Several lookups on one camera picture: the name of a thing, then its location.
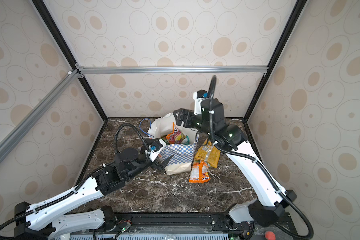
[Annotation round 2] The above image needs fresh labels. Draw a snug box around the blue checkered paper bag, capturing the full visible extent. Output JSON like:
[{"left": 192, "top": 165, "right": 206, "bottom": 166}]
[{"left": 148, "top": 113, "right": 199, "bottom": 175}]

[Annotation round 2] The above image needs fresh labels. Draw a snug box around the orange snack packet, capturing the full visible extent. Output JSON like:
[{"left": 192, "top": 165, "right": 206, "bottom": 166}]
[{"left": 189, "top": 160, "right": 211, "bottom": 184}]

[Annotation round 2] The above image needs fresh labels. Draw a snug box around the red yellow snack packet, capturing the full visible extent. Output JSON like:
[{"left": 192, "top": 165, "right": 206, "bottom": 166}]
[{"left": 166, "top": 123, "right": 184, "bottom": 145}]

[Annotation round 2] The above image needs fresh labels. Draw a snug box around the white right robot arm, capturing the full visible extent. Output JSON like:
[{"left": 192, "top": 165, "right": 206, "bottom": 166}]
[{"left": 173, "top": 76, "right": 314, "bottom": 240}]

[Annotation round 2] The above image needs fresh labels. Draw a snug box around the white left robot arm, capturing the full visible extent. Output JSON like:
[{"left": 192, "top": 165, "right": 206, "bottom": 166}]
[{"left": 0, "top": 133, "right": 171, "bottom": 240}]

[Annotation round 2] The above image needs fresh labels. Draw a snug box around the red emergency button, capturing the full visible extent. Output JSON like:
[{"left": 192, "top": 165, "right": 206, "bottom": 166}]
[{"left": 264, "top": 231, "right": 276, "bottom": 240}]

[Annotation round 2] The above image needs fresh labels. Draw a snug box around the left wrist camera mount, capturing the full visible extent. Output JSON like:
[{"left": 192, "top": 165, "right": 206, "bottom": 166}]
[{"left": 141, "top": 138, "right": 167, "bottom": 162}]

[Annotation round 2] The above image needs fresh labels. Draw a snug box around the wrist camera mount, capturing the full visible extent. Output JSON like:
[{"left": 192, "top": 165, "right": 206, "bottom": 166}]
[
  {"left": 141, "top": 138, "right": 167, "bottom": 162},
  {"left": 193, "top": 90, "right": 208, "bottom": 116}
]

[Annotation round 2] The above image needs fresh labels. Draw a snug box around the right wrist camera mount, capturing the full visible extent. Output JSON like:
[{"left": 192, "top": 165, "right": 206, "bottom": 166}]
[{"left": 193, "top": 90, "right": 208, "bottom": 116}]

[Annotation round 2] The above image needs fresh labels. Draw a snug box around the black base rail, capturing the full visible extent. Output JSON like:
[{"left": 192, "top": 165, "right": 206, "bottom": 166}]
[{"left": 47, "top": 212, "right": 301, "bottom": 240}]

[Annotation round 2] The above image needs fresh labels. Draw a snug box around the aluminium rail back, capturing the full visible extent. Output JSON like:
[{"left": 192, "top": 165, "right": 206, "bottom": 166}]
[{"left": 78, "top": 66, "right": 268, "bottom": 74}]

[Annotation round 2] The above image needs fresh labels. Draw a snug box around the aluminium rail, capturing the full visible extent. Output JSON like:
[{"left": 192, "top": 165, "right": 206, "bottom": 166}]
[
  {"left": 0, "top": 70, "right": 79, "bottom": 164},
  {"left": 78, "top": 66, "right": 268, "bottom": 74}
]

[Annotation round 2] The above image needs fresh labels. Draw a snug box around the black corner frame post right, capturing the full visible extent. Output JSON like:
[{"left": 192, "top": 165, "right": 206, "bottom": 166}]
[{"left": 243, "top": 0, "right": 308, "bottom": 123}]

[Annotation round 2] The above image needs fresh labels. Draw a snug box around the black corner frame post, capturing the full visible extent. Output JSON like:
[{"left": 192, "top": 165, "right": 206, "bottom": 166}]
[
  {"left": 243, "top": 0, "right": 308, "bottom": 123},
  {"left": 31, "top": 0, "right": 108, "bottom": 122}
]

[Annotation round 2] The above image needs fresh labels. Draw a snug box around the aluminium rail left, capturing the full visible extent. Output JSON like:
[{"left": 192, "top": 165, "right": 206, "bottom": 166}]
[{"left": 0, "top": 70, "right": 79, "bottom": 164}]

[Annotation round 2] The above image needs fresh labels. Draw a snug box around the black corner frame post left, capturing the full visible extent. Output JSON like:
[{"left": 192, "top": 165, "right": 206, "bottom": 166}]
[{"left": 31, "top": 0, "right": 108, "bottom": 122}]

